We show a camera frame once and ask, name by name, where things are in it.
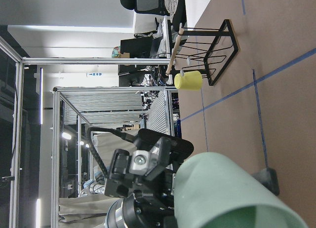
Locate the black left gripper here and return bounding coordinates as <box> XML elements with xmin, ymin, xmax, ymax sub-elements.
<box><xmin>133</xmin><ymin>169</ymin><xmax>178</xmax><ymax>228</ymax></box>

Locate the aluminium frame cage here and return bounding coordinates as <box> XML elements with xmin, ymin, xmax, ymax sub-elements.
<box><xmin>51</xmin><ymin>86</ymin><xmax>177</xmax><ymax>228</ymax></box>

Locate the black wire cup rack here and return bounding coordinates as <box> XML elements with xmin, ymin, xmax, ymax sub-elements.
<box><xmin>165</xmin><ymin>19</ymin><xmax>239</xmax><ymax>86</ymax></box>

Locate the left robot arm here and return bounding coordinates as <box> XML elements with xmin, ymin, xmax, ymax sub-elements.
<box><xmin>105</xmin><ymin>169</ymin><xmax>178</xmax><ymax>228</ymax></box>

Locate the black office chair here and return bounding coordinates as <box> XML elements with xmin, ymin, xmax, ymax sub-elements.
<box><xmin>120</xmin><ymin>0</ymin><xmax>187</xmax><ymax>32</ymax></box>

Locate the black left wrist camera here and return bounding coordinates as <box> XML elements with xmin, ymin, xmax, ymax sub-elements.
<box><xmin>104</xmin><ymin>129</ymin><xmax>194</xmax><ymax>197</ymax></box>

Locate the yellow cup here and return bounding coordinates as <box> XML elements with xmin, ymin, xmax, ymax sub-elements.
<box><xmin>174</xmin><ymin>70</ymin><xmax>202</xmax><ymax>90</ymax></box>

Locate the black camera cable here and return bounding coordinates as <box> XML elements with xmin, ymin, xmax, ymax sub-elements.
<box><xmin>86</xmin><ymin>126</ymin><xmax>135</xmax><ymax>177</ymax></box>

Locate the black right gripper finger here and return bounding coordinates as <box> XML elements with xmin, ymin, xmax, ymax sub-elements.
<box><xmin>251</xmin><ymin>167</ymin><xmax>280</xmax><ymax>195</ymax></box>

